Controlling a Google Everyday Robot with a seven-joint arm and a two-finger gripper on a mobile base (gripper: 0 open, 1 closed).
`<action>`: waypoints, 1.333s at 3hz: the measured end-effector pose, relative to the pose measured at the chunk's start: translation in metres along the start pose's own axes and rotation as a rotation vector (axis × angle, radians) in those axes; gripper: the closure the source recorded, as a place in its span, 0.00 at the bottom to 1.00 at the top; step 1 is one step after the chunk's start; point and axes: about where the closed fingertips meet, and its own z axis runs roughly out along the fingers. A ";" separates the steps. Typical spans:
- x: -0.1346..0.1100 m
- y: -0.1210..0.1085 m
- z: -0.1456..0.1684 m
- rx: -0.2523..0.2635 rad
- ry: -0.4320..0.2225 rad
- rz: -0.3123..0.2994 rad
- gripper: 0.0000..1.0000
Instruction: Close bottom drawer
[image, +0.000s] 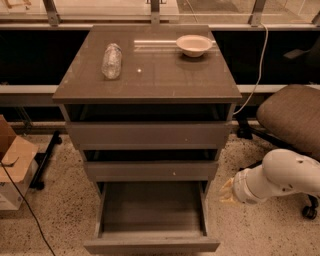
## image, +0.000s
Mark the grey bottom drawer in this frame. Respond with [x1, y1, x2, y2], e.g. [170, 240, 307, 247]
[84, 181, 219, 254]

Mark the grey drawer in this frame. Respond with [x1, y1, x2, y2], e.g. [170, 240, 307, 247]
[84, 149, 218, 182]
[84, 181, 219, 254]
[65, 104, 232, 150]

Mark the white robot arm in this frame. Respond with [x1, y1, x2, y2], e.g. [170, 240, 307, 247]
[219, 149, 320, 205]

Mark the grey top drawer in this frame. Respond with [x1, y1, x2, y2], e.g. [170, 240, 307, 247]
[65, 104, 232, 150]

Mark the grey drawer cabinet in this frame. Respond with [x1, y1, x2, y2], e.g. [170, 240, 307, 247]
[52, 24, 243, 194]

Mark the grey middle drawer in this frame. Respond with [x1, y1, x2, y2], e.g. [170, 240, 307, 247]
[84, 149, 218, 182]

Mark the brown office chair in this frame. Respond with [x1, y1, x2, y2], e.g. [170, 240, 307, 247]
[236, 84, 320, 219]

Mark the white paper bowl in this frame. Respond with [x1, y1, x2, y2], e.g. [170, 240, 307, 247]
[176, 35, 213, 58]

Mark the clear plastic bottle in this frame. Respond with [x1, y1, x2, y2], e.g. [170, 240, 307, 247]
[101, 43, 122, 80]

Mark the black stand foot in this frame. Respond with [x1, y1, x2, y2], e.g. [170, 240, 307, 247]
[29, 131, 62, 190]

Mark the cardboard box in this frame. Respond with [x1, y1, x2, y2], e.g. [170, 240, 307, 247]
[0, 115, 38, 210]

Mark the white hanging cable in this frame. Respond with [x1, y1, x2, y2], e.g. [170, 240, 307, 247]
[232, 23, 270, 117]

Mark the black floor cable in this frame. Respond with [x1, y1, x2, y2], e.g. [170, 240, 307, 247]
[0, 162, 57, 256]

